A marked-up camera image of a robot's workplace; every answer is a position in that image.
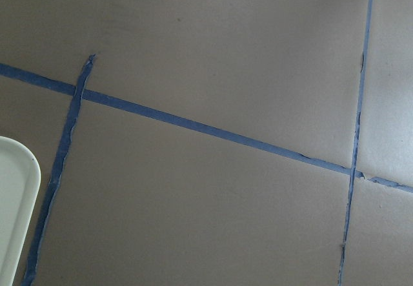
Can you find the white bear tray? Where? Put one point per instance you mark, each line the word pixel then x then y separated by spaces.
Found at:
pixel 20 181

